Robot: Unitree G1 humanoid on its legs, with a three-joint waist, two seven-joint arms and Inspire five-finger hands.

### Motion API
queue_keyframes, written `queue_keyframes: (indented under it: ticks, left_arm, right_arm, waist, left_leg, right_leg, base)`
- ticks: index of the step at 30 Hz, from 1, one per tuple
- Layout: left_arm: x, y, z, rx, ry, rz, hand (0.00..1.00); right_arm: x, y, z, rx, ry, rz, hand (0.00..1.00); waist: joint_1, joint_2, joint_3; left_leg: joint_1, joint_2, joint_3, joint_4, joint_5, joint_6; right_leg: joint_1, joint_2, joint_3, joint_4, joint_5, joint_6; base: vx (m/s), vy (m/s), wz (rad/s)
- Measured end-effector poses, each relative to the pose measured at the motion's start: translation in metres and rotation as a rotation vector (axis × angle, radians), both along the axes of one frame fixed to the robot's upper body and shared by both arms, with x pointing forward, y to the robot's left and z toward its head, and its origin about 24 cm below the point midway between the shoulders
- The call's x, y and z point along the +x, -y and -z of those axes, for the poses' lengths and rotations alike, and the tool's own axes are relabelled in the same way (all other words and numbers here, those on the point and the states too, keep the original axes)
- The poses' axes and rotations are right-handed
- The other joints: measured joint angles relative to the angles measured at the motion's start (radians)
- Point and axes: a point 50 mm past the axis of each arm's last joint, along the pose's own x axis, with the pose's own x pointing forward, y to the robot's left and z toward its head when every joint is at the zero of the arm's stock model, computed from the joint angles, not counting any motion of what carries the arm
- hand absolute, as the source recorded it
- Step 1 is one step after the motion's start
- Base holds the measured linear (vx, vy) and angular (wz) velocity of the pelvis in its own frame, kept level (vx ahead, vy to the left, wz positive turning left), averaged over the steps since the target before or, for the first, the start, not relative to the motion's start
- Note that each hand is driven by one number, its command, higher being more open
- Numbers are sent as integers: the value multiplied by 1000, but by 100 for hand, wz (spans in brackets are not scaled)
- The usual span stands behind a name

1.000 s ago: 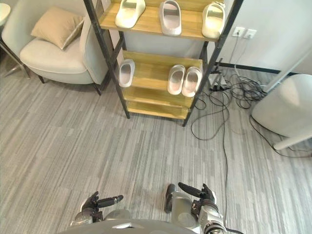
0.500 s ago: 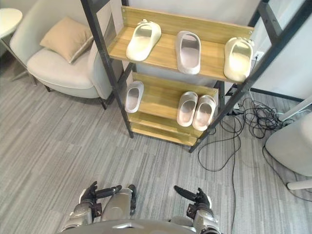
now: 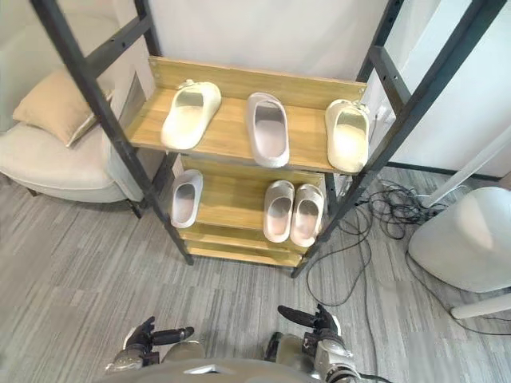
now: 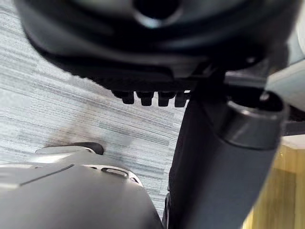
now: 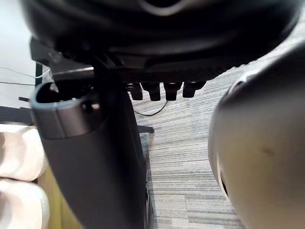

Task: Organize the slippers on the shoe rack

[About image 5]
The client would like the thin white cable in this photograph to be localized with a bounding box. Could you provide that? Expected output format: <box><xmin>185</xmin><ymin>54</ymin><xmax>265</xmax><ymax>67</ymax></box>
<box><xmin>0</xmin><ymin>67</ymin><xmax>52</xmax><ymax>80</ymax></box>

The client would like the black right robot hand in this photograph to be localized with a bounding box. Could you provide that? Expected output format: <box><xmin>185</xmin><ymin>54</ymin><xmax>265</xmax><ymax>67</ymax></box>
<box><xmin>20</xmin><ymin>0</ymin><xmax>302</xmax><ymax>229</ymax></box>

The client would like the wooden shoe rack black frame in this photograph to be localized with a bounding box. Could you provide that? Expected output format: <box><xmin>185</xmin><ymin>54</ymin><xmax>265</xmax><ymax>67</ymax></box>
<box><xmin>37</xmin><ymin>124</ymin><xmax>156</xmax><ymax>229</ymax></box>

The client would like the black floor cable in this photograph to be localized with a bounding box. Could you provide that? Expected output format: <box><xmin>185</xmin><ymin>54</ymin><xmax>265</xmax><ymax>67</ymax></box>
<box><xmin>132</xmin><ymin>99</ymin><xmax>169</xmax><ymax>117</ymax></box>

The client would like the silver right robot leg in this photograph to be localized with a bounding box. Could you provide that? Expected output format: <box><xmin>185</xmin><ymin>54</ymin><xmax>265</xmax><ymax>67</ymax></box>
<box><xmin>207</xmin><ymin>40</ymin><xmax>305</xmax><ymax>229</ymax></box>

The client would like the white slipper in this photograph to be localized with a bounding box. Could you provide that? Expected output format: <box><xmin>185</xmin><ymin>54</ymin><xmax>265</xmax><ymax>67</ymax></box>
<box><xmin>0</xmin><ymin>178</ymin><xmax>51</xmax><ymax>229</ymax></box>
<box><xmin>0</xmin><ymin>123</ymin><xmax>47</xmax><ymax>182</ymax></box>

